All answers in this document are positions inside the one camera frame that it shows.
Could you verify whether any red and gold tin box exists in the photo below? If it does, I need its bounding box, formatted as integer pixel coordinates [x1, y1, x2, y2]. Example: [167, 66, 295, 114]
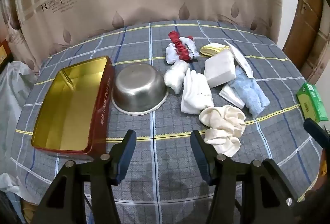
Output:
[31, 56, 115, 161]

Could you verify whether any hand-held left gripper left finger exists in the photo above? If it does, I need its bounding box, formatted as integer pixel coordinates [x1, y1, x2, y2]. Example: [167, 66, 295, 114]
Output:
[31, 129, 137, 224]

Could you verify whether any thick white towel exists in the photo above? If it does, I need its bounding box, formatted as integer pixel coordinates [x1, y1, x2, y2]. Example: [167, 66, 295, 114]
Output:
[204, 49, 237, 88]

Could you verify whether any green cardboard box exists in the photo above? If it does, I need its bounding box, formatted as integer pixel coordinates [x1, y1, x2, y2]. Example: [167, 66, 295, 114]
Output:
[296, 82, 329, 121]

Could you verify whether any white fluffy cloth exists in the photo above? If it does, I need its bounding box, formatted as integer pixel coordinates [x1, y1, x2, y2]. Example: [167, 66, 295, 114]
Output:
[164, 60, 190, 94]

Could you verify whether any white cloth with yellow trim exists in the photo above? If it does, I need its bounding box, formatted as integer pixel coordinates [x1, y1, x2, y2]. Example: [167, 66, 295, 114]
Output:
[200, 42, 230, 57]

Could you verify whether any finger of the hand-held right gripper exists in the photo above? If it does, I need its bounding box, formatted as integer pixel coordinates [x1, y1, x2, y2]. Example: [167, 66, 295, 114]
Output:
[303, 119, 330, 153]

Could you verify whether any white pouch with red trim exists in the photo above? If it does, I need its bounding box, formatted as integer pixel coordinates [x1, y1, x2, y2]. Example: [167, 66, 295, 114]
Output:
[165, 31, 199, 65]

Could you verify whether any cream cloth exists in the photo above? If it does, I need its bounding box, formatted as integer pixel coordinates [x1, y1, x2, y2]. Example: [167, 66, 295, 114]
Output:
[199, 105, 246, 157]

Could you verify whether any brown wooden door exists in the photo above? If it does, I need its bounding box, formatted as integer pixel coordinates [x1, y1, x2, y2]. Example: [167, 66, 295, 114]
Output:
[282, 0, 330, 85]

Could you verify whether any white plastic cover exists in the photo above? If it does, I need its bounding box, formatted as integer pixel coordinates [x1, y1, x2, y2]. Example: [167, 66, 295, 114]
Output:
[0, 61, 39, 201]

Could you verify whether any light blue towel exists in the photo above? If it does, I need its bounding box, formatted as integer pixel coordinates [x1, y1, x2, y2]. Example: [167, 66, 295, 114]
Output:
[231, 67, 269, 117]

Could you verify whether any grey plaid sheet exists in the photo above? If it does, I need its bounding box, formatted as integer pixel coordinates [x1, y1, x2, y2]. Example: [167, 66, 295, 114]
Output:
[10, 20, 323, 224]

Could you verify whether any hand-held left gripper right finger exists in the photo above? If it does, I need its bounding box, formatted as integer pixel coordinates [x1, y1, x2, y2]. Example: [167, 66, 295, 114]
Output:
[190, 130, 306, 224]

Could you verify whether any stainless steel bowl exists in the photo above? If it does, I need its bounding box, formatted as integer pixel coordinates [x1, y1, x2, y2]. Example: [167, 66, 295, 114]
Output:
[111, 62, 170, 115]

